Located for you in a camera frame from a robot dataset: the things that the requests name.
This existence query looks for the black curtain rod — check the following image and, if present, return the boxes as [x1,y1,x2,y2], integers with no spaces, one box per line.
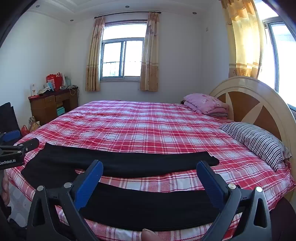
[94,11,161,19]

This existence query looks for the striped pillow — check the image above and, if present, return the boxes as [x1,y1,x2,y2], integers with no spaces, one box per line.
[219,122,292,172]

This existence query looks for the brown wooden desk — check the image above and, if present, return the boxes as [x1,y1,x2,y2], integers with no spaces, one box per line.
[28,86,79,127]

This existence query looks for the black chair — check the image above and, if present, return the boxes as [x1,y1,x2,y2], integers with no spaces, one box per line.
[0,102,21,137]

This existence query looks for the red gift bag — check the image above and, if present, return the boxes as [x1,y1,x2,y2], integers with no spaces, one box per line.
[46,72,63,91]

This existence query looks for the large side window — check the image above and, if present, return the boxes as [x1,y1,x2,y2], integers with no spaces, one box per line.
[261,17,296,107]

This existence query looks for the orange patterned curtain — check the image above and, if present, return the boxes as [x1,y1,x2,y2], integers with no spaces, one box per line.
[220,0,264,79]

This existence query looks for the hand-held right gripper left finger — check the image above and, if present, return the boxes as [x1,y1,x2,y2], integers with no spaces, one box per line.
[26,159,104,241]

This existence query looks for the beige patterned curtain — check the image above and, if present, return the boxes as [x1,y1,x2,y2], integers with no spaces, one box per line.
[85,16,105,92]
[140,12,160,92]

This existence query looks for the red plaid bed sheet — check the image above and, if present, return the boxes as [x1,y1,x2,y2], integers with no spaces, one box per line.
[6,100,296,241]

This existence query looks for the pink folded blanket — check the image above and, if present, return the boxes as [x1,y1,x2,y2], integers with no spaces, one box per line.
[183,93,229,116]

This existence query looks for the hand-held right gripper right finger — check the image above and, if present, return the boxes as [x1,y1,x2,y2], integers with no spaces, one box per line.
[196,160,272,241]

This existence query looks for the wooden bed headboard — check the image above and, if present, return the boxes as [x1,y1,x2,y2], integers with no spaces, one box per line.
[209,76,296,163]

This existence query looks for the person's right hand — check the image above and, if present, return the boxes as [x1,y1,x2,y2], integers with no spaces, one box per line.
[142,228,163,241]

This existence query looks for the black pants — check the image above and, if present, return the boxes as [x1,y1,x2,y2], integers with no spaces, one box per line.
[20,142,222,232]

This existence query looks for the patterned shopping bag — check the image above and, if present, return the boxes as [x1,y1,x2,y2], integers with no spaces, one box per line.
[29,116,41,132]

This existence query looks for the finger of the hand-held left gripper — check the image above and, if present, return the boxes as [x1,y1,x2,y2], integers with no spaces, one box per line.
[0,130,22,145]
[13,138,40,154]

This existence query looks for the person's left forearm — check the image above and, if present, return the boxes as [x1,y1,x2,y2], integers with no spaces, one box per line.
[0,171,10,209]

